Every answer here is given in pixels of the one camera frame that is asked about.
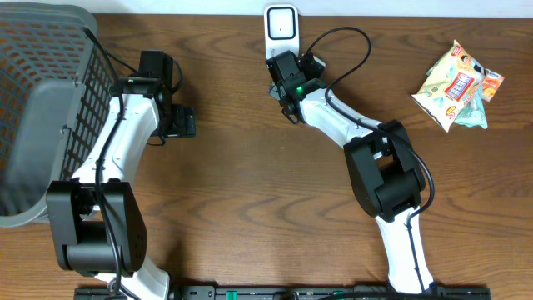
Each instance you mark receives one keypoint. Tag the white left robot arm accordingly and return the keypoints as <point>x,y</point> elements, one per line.
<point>97,227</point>

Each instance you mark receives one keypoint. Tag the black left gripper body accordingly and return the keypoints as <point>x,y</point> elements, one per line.
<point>183,122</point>

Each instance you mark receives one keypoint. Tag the white barcode scanner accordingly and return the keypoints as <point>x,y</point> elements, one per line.
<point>281,30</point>

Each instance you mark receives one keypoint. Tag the yellow snack bag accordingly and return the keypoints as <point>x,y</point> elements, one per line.
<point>450,85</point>

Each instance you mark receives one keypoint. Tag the grey plastic mesh basket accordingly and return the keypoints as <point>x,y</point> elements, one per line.
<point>54,102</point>

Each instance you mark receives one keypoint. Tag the teal snack pouch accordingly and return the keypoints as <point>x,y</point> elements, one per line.
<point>473,114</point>

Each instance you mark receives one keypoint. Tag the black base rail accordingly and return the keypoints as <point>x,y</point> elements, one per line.
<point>362,292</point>

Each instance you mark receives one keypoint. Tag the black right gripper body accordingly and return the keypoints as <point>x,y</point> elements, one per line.
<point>274,91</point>

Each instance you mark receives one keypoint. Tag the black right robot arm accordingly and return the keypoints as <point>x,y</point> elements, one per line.
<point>387,176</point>

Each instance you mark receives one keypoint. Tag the orange tissue pack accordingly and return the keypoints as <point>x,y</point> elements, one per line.
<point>490,85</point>

